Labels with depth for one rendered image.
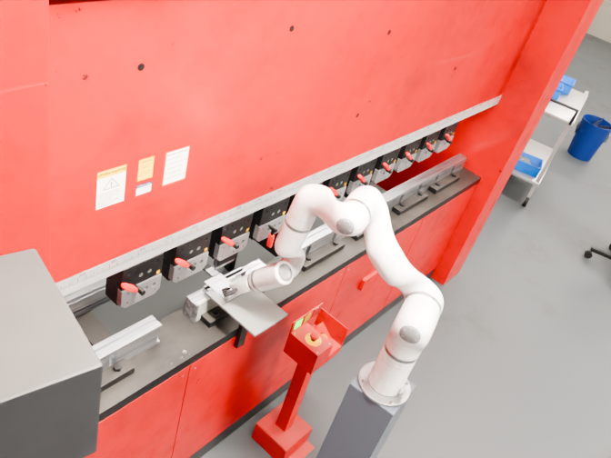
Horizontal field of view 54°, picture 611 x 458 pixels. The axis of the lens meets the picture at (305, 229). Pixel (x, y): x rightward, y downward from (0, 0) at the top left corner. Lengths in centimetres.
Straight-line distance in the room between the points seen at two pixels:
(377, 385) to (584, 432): 213
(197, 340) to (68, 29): 131
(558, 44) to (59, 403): 328
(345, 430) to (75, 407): 156
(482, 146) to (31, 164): 317
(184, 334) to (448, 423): 180
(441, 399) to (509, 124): 167
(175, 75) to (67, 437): 95
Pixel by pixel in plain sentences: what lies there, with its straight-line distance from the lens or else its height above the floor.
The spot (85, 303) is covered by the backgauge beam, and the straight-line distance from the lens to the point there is 231.
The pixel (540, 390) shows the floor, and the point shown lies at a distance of 412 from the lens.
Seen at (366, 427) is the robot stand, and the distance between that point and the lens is 225.
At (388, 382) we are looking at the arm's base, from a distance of 211.
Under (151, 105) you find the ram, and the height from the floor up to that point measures 187.
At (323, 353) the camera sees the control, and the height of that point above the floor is 77.
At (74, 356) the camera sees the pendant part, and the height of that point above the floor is 195.
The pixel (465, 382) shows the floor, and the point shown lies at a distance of 386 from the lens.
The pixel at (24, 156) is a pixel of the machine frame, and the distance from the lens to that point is 115.
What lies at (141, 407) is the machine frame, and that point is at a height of 76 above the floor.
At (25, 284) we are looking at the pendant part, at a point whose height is 195.
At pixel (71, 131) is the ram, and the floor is 185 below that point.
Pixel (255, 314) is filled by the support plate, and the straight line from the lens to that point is 227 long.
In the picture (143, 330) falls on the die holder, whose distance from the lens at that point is 219.
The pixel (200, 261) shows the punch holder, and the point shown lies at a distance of 211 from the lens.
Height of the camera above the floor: 260
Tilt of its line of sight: 36 degrees down
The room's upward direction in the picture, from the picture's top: 17 degrees clockwise
